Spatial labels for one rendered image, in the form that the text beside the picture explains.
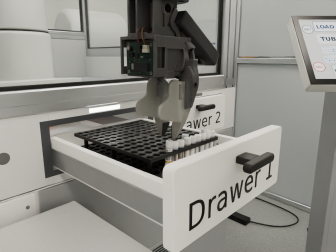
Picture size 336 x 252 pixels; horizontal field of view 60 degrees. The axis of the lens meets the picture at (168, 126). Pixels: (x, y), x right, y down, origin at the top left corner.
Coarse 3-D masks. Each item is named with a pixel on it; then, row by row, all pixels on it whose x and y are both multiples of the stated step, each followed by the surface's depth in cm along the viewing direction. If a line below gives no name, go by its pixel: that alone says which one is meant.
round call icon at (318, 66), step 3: (312, 63) 99; (315, 63) 99; (318, 63) 99; (321, 63) 99; (324, 63) 99; (315, 66) 98; (318, 66) 98; (321, 66) 98; (324, 66) 98; (315, 69) 98; (318, 69) 98; (321, 69) 98; (324, 69) 98
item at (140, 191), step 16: (192, 128) 64; (64, 144) 53; (80, 144) 63; (64, 160) 54; (80, 160) 50; (96, 160) 46; (112, 160) 44; (80, 176) 50; (96, 176) 47; (112, 176) 44; (128, 176) 41; (144, 176) 39; (112, 192) 44; (128, 192) 41; (144, 192) 39; (160, 192) 37; (144, 208) 39; (160, 208) 37; (160, 224) 38
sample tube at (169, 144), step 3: (168, 141) 46; (171, 141) 46; (165, 144) 47; (168, 144) 46; (171, 144) 46; (168, 147) 48; (171, 147) 47; (165, 150) 47; (168, 150) 47; (171, 150) 47; (171, 156) 47; (165, 159) 47; (168, 159) 47; (165, 162) 47; (168, 162) 47
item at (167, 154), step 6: (210, 138) 54; (216, 138) 55; (192, 144) 50; (198, 144) 51; (162, 150) 47; (174, 150) 47; (180, 150) 48; (144, 156) 44; (150, 156) 45; (156, 156) 44; (162, 156) 45; (168, 156) 46; (150, 162) 43
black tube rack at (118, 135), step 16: (96, 128) 62; (112, 128) 62; (128, 128) 62; (144, 128) 62; (96, 144) 60; (112, 144) 51; (128, 144) 51; (144, 144) 51; (160, 144) 51; (128, 160) 51; (160, 160) 52; (160, 176) 45
